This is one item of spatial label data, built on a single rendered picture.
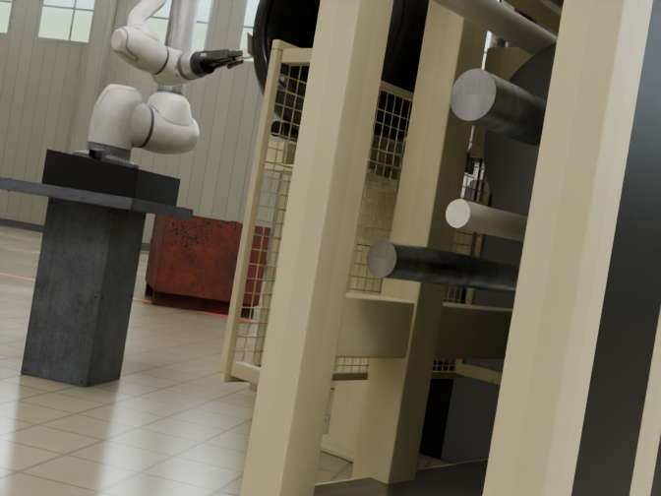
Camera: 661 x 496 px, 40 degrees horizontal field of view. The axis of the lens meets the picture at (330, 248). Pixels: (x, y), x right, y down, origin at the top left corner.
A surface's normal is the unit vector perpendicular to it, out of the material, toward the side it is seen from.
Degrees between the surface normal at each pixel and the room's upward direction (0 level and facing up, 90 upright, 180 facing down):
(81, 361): 90
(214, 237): 90
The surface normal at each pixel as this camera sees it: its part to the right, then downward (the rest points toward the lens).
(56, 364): -0.24, -0.03
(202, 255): 0.27, 0.05
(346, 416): -0.65, -0.10
